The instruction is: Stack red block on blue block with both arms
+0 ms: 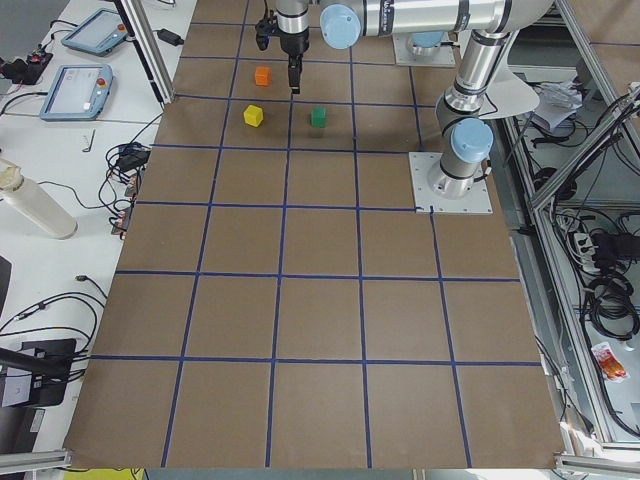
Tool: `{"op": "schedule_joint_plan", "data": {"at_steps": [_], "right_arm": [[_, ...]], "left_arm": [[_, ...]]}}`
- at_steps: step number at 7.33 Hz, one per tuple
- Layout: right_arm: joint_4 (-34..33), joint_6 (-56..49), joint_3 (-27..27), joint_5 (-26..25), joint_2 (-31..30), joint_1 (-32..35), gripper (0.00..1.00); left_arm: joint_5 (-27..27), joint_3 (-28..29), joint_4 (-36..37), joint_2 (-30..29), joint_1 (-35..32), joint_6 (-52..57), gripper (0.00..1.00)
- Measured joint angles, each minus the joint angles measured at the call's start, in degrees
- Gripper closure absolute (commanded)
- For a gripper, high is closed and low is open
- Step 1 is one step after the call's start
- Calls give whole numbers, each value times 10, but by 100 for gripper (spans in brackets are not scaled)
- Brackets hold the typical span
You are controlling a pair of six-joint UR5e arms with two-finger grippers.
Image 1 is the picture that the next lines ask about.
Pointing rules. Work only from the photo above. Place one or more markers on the red snack packet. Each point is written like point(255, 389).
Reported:
point(609, 365)

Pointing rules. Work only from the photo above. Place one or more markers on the black power brick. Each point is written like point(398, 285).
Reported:
point(170, 37)

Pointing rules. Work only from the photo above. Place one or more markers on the lower blue teach pendant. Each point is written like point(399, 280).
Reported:
point(77, 93)

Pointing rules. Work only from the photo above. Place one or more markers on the yellow wooden block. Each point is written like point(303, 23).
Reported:
point(253, 115)

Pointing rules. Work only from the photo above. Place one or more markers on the white cylindrical bottle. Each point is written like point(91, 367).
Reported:
point(34, 203)

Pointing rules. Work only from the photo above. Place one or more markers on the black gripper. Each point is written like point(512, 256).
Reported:
point(291, 44)

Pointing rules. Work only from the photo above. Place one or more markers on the aluminium frame post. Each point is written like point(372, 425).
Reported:
point(135, 20)

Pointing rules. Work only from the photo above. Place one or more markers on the blue teach pendant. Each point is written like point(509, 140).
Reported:
point(97, 35)
point(77, 93)

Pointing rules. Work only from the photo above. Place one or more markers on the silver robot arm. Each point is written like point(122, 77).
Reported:
point(492, 25)

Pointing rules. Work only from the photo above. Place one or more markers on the orange wooden block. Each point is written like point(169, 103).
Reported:
point(263, 76)

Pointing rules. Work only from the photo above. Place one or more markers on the black monitor stand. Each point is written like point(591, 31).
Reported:
point(37, 374)

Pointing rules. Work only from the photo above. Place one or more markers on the upper blue teach pendant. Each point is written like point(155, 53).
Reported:
point(97, 35)

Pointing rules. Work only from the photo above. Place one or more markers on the green wooden block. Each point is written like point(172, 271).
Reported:
point(318, 117)

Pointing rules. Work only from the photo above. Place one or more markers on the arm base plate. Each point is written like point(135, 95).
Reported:
point(435, 192)
point(427, 49)

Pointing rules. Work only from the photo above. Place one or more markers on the metal hex key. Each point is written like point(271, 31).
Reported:
point(89, 142)

